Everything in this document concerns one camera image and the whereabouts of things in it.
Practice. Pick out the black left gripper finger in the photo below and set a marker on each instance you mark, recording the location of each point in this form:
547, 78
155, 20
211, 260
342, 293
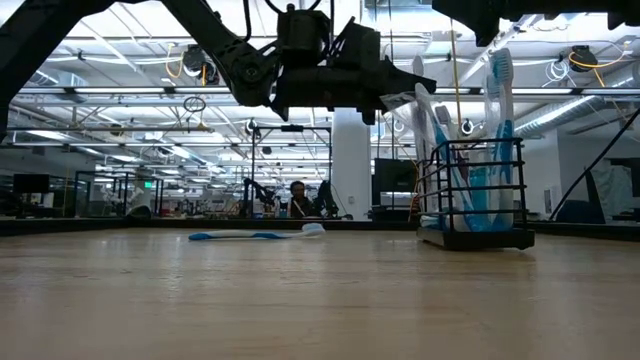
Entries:
400, 88
405, 75

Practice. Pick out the purple white toothbrush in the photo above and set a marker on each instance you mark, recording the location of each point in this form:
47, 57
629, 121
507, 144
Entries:
442, 115

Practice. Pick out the blue white toothbrush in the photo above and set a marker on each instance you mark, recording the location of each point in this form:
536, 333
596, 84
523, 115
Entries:
502, 65
490, 85
240, 234
440, 137

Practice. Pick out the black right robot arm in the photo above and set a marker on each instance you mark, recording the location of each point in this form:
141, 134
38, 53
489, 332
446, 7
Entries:
600, 10

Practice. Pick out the black background robot arm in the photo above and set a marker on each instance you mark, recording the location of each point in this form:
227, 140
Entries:
250, 192
325, 197

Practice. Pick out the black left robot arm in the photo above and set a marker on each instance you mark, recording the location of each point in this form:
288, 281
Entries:
30, 40

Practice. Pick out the white building column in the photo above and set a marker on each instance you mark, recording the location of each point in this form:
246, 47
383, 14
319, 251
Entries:
352, 150

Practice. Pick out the black equipment cabinet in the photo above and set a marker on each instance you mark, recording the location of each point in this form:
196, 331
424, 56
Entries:
395, 180

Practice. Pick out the person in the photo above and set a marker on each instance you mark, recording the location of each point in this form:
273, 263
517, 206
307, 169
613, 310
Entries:
300, 205

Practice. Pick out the long ceiling light strip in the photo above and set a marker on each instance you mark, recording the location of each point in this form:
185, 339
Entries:
125, 91

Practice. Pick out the black background monitor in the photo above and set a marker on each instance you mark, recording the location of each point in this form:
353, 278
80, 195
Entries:
30, 184

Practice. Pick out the black background gantry frame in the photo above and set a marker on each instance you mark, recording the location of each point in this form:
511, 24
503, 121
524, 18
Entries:
292, 129

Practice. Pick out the silver ventilation duct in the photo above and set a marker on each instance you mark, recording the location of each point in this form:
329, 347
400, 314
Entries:
550, 116
45, 77

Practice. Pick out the black background workcell frame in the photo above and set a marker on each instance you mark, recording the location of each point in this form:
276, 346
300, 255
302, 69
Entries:
100, 173

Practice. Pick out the black aluminium table frame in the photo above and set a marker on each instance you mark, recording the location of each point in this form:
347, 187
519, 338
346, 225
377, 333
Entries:
50, 227

